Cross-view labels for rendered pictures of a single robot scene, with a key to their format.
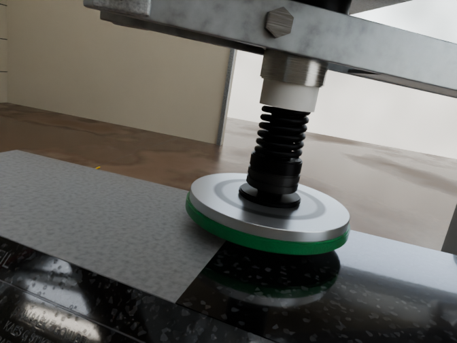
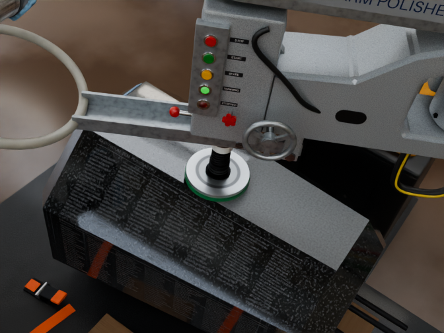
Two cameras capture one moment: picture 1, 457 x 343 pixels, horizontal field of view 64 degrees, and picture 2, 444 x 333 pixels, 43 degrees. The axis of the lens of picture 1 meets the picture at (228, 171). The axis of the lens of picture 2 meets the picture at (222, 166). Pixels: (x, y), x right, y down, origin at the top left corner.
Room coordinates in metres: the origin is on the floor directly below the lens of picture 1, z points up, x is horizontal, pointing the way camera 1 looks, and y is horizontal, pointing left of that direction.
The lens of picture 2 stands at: (1.68, 0.20, 2.28)
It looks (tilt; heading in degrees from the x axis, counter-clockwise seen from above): 48 degrees down; 192
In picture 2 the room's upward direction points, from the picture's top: 10 degrees clockwise
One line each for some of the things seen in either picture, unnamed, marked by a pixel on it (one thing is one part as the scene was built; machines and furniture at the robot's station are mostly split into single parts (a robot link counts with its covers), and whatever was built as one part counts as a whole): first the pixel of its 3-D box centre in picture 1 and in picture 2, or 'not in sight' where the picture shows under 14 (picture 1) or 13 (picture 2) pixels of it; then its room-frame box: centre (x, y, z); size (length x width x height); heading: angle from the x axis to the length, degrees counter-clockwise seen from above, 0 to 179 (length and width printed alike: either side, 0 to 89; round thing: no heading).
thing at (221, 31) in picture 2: not in sight; (207, 71); (0.60, -0.10, 1.38); 0.08 x 0.03 x 0.28; 104
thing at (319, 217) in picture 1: (268, 201); (217, 172); (0.47, -0.06, 0.87); 0.21 x 0.21 x 0.01
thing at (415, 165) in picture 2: not in sight; (357, 158); (-0.32, 0.43, 0.37); 0.66 x 0.66 x 0.74; 73
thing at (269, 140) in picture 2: not in sight; (269, 131); (0.56, 0.09, 1.20); 0.15 x 0.10 x 0.15; 104
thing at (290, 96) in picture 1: (289, 92); (222, 142); (0.47, -0.06, 1.01); 0.07 x 0.07 x 0.04
